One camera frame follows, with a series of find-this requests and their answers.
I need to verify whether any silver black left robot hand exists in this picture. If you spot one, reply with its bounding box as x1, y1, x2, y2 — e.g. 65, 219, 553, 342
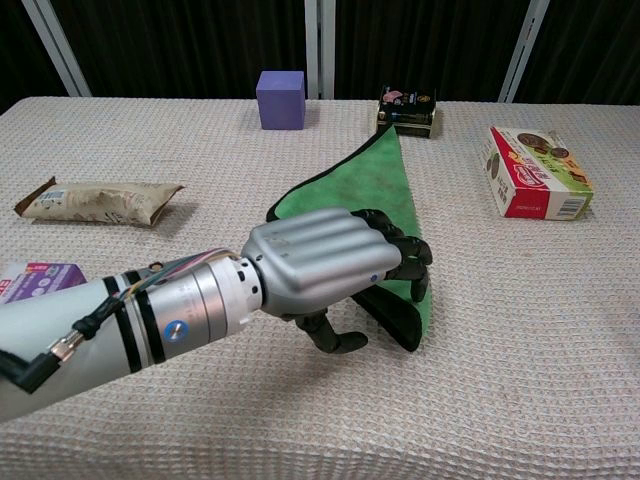
240, 208, 434, 356

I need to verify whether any green cloth with black trim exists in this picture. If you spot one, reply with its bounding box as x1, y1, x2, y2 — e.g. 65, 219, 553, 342
265, 124, 430, 353

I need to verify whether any beige woven tablecloth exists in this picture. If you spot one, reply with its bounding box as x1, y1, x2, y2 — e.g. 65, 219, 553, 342
0, 96, 640, 480

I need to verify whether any purple cube block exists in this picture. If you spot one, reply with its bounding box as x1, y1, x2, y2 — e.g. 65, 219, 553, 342
255, 70, 307, 131

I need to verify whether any black snack box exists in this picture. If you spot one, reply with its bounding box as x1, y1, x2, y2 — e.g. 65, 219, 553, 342
376, 85, 438, 140

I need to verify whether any beige snack bar wrapper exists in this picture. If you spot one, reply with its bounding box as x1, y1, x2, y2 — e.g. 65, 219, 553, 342
13, 176, 185, 229

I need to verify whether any red white cookie box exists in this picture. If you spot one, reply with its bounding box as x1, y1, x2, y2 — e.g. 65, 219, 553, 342
482, 125, 595, 221

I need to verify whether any black curtain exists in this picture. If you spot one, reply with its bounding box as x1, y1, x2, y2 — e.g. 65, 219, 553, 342
0, 0, 640, 115

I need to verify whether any purple tissue pack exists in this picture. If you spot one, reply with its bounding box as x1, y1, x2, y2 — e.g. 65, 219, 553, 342
0, 261, 89, 306

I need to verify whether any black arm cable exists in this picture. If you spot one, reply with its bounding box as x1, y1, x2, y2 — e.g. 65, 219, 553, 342
0, 292, 132, 395

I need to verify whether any slanted white frame post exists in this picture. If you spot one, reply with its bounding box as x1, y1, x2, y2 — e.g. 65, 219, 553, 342
497, 0, 551, 104
21, 0, 93, 98

